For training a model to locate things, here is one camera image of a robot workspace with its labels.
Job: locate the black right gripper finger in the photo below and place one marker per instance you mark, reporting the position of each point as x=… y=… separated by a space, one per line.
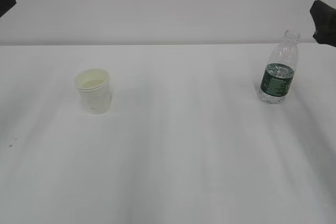
x=323 y=17

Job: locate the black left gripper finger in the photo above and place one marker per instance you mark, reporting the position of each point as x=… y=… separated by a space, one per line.
x=6 y=5

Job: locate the clear green-label water bottle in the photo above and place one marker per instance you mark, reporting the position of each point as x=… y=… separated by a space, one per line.
x=280 y=69

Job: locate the white paper cup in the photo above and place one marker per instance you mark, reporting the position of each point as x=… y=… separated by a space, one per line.
x=94 y=90

